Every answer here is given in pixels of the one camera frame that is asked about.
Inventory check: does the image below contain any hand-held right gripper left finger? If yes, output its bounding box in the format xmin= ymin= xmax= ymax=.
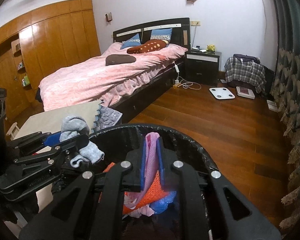
xmin=19 ymin=142 xmax=148 ymax=240

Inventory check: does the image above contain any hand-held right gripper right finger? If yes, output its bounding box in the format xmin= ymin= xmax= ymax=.
xmin=155 ymin=139 xmax=282 ymax=240

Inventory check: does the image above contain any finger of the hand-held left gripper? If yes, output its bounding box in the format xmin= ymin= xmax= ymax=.
xmin=13 ymin=133 xmax=90 ymax=167
xmin=5 ymin=131 xmax=63 ymax=153

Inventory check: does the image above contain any pink mesh cloth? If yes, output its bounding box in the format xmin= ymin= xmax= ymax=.
xmin=139 ymin=131 xmax=166 ymax=198

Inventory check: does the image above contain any grey knit sock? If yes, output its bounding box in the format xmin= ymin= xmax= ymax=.
xmin=60 ymin=115 xmax=105 ymax=169

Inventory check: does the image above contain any orange mesh net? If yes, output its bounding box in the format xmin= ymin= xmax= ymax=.
xmin=103 ymin=162 xmax=116 ymax=174
xmin=122 ymin=169 xmax=177 ymax=214

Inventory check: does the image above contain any blue plastic bag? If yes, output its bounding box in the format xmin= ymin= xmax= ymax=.
xmin=150 ymin=191 xmax=177 ymax=214

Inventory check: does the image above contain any bin with black bag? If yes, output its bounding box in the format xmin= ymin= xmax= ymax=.
xmin=51 ymin=123 xmax=219 ymax=240

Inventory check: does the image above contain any white wooden stool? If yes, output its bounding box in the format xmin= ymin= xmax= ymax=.
xmin=6 ymin=122 xmax=22 ymax=141

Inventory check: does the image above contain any pale pink crumpled cloth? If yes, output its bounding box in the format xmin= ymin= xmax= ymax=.
xmin=129 ymin=203 xmax=155 ymax=218

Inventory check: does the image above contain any grey quilted cloth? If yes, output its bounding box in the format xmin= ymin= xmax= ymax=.
xmin=92 ymin=101 xmax=123 ymax=132

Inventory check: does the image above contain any pink blanket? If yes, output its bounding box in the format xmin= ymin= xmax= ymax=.
xmin=38 ymin=42 xmax=188 ymax=112

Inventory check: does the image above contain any wooden wardrobe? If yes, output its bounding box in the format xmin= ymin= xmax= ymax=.
xmin=0 ymin=0 xmax=102 ymax=121

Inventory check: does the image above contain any white bathroom scale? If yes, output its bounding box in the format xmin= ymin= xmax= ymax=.
xmin=209 ymin=87 xmax=236 ymax=101

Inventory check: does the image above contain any brown cushion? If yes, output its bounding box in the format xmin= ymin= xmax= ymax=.
xmin=105 ymin=54 xmax=137 ymax=67

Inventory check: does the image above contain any dark nightstand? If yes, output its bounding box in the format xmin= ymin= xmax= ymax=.
xmin=184 ymin=51 xmax=222 ymax=86

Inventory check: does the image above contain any pink and white scale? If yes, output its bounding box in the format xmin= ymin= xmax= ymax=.
xmin=235 ymin=85 xmax=256 ymax=99

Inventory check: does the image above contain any blue pillow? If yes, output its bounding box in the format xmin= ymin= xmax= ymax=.
xmin=150 ymin=28 xmax=173 ymax=42
xmin=120 ymin=34 xmax=142 ymax=50

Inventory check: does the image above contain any red-brown dotted pillow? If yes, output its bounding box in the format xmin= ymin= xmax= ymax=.
xmin=127 ymin=39 xmax=170 ymax=54

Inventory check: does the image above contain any plaid cloth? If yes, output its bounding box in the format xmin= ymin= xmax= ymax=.
xmin=224 ymin=56 xmax=267 ymax=94

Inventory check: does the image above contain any white flat box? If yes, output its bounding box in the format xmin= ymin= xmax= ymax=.
xmin=266 ymin=99 xmax=279 ymax=112

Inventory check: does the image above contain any dark wooden bed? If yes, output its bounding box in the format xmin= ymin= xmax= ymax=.
xmin=37 ymin=17 xmax=192 ymax=124

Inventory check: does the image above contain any patterned curtain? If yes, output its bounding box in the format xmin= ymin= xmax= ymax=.
xmin=267 ymin=0 xmax=300 ymax=230

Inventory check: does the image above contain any white cable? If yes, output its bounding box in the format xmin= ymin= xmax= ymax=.
xmin=178 ymin=77 xmax=202 ymax=91

